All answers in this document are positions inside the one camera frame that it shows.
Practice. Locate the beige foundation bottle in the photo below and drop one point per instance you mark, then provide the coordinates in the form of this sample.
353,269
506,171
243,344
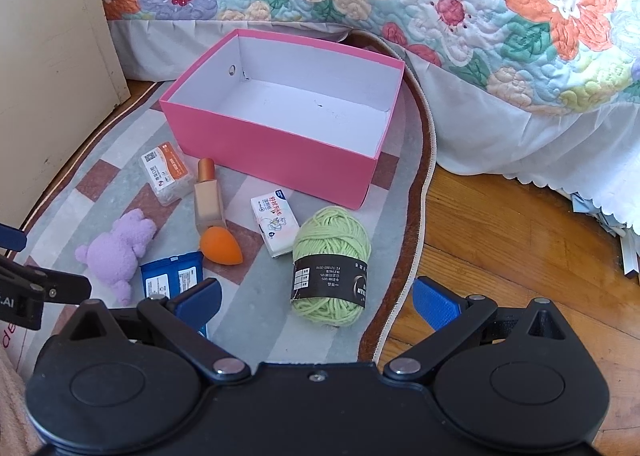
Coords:
207,201

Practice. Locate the purple plush toy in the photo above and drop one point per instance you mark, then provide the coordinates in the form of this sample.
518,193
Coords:
112,256

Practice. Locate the blue wet wipes packet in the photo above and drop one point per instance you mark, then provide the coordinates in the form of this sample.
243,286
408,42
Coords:
165,278

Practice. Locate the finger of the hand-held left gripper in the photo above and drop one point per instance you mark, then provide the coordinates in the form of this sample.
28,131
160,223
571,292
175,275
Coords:
12,238
60,288

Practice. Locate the papers under bed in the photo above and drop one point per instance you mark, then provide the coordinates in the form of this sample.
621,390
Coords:
627,246

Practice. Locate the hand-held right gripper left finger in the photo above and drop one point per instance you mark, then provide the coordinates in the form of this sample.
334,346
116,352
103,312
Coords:
200,301

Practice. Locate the orange makeup sponge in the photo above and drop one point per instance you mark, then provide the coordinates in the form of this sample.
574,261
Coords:
220,245

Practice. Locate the beige cabinet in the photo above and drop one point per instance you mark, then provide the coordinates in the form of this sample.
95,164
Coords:
50,61

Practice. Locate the grey checked rug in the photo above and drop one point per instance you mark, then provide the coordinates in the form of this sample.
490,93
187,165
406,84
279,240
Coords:
100,176

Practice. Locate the green yarn ball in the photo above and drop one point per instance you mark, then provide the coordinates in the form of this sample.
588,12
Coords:
325,241

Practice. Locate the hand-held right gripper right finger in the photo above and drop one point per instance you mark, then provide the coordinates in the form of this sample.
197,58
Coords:
435,306

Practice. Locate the pink cardboard box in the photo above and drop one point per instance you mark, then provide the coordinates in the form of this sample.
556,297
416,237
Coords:
260,146

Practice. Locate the clear floss pick box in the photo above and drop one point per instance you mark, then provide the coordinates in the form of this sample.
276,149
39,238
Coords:
165,174

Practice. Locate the white wet tissue pack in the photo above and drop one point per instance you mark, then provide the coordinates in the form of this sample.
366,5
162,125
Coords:
275,223

